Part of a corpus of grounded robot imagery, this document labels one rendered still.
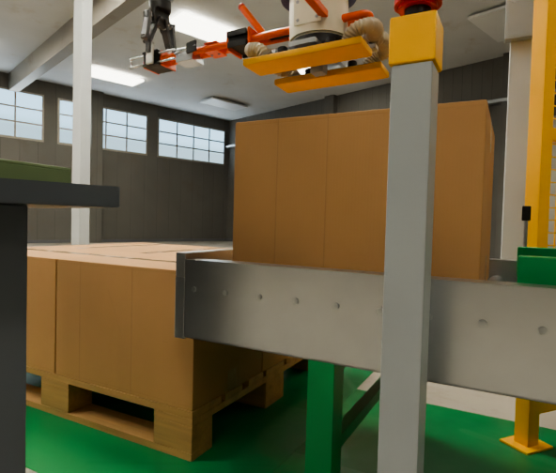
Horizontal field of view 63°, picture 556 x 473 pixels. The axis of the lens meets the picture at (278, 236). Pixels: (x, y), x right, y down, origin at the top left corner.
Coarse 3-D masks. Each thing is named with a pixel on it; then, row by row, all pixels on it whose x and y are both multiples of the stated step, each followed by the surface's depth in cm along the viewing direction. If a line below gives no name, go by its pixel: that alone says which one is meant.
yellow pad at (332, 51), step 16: (304, 48) 117; (320, 48) 115; (336, 48) 113; (352, 48) 113; (368, 48) 115; (256, 64) 124; (272, 64) 124; (288, 64) 124; (304, 64) 124; (320, 64) 124
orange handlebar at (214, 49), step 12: (312, 0) 113; (324, 12) 120; (360, 12) 122; (372, 12) 123; (348, 24) 127; (252, 36) 137; (264, 36) 135; (276, 36) 134; (204, 48) 145; (216, 48) 143
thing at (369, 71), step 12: (336, 72) 133; (348, 72) 131; (360, 72) 131; (372, 72) 131; (384, 72) 131; (276, 84) 142; (288, 84) 142; (300, 84) 142; (312, 84) 142; (324, 84) 142; (336, 84) 142
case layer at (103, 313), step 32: (32, 256) 161; (64, 256) 163; (96, 256) 167; (128, 256) 170; (160, 256) 174; (32, 288) 161; (64, 288) 153; (96, 288) 146; (128, 288) 139; (160, 288) 133; (32, 320) 161; (64, 320) 153; (96, 320) 146; (128, 320) 139; (160, 320) 133; (32, 352) 162; (64, 352) 154; (96, 352) 146; (128, 352) 140; (160, 352) 133; (192, 352) 128; (224, 352) 142; (256, 352) 159; (96, 384) 146; (128, 384) 140; (160, 384) 134; (192, 384) 128; (224, 384) 142
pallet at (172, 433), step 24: (288, 360) 182; (48, 384) 157; (72, 384) 152; (240, 384) 151; (264, 384) 166; (48, 408) 158; (72, 408) 154; (96, 408) 157; (168, 408) 132; (216, 408) 138; (120, 432) 141; (144, 432) 141; (168, 432) 132; (192, 432) 128; (192, 456) 129
